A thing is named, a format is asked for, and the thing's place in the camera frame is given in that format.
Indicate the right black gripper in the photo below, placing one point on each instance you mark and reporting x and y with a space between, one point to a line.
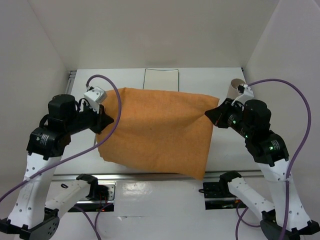
217 114

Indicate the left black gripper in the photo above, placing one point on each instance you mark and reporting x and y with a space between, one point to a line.
102 119

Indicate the orange cloth placemat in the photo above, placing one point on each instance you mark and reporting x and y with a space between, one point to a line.
158 131

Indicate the white square plate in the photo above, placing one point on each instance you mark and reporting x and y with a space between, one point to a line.
162 80

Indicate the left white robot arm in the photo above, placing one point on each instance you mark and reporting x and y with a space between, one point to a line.
33 217

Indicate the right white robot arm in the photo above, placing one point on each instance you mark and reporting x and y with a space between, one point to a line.
284 217

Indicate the beige paper cup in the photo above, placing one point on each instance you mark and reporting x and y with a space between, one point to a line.
233 91

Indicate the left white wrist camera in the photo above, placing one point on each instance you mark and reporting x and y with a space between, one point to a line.
95 95

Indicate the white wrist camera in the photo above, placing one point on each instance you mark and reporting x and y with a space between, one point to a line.
95 95
245 94

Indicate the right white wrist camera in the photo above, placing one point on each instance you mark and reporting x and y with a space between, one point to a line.
245 94

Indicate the aluminium rail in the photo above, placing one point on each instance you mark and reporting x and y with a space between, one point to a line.
227 150

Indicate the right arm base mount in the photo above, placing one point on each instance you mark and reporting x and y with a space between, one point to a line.
215 198

